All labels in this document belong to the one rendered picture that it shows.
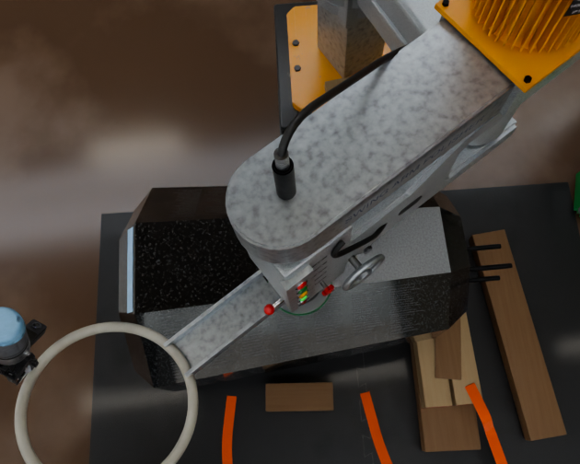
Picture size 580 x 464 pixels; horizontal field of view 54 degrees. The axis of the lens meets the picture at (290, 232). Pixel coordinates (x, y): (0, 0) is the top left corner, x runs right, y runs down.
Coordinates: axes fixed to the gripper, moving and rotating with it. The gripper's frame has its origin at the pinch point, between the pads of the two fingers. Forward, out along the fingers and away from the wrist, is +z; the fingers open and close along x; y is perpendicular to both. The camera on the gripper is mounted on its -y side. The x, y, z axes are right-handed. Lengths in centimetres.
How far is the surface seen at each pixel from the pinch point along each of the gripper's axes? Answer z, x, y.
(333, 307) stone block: 5, 75, -64
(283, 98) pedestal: -6, 24, -133
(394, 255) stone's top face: -11, 86, -84
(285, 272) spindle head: -61, 52, -28
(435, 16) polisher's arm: -83, 58, -107
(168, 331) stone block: 26, 27, -37
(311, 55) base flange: -18, 27, -151
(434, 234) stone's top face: -17, 96, -96
